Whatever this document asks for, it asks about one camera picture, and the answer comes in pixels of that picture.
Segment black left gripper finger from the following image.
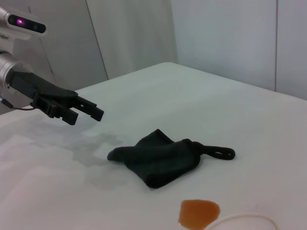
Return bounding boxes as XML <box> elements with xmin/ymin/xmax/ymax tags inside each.
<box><xmin>71</xmin><ymin>96</ymin><xmax>105</xmax><ymax>122</ymax></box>
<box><xmin>58</xmin><ymin>107</ymin><xmax>79</xmax><ymax>126</ymax></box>

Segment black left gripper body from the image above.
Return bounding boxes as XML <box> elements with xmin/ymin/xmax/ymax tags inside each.
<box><xmin>9</xmin><ymin>71</ymin><xmax>79</xmax><ymax>118</ymax></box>

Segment dark blue rag with loop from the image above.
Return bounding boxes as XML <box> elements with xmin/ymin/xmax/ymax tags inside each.
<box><xmin>106</xmin><ymin>128</ymin><xmax>236</xmax><ymax>189</ymax></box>

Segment white paper cup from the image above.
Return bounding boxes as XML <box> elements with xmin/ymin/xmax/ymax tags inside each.
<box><xmin>210</xmin><ymin>212</ymin><xmax>278</xmax><ymax>230</ymax></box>

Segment brown liquid stain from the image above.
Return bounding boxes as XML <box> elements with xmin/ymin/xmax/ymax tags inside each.
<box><xmin>178</xmin><ymin>199</ymin><xmax>221</xmax><ymax>228</ymax></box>

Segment black cable with metal plug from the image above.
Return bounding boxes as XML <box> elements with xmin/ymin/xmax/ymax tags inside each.
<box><xmin>0</xmin><ymin>96</ymin><xmax>37</xmax><ymax>111</ymax></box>

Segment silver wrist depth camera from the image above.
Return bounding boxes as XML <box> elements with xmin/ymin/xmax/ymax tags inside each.
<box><xmin>6</xmin><ymin>13</ymin><xmax>47</xmax><ymax>37</ymax></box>

